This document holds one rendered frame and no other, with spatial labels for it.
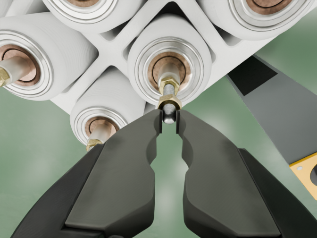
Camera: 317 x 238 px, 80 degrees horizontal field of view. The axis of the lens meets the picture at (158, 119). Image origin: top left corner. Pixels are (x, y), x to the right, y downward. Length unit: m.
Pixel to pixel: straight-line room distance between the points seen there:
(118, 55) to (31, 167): 0.62
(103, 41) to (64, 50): 0.06
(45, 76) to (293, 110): 0.29
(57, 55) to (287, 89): 0.29
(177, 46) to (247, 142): 0.47
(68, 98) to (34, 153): 0.44
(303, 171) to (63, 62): 0.28
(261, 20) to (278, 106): 0.12
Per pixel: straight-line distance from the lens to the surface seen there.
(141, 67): 0.21
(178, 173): 0.68
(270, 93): 0.32
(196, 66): 0.21
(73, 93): 0.34
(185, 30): 0.21
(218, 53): 0.29
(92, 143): 0.24
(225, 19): 0.21
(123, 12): 0.21
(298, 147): 0.25
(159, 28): 0.21
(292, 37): 0.53
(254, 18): 0.22
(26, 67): 0.26
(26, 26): 0.25
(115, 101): 0.25
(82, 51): 0.30
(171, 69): 0.19
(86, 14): 0.22
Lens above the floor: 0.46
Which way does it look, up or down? 57 degrees down
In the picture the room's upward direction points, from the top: 175 degrees counter-clockwise
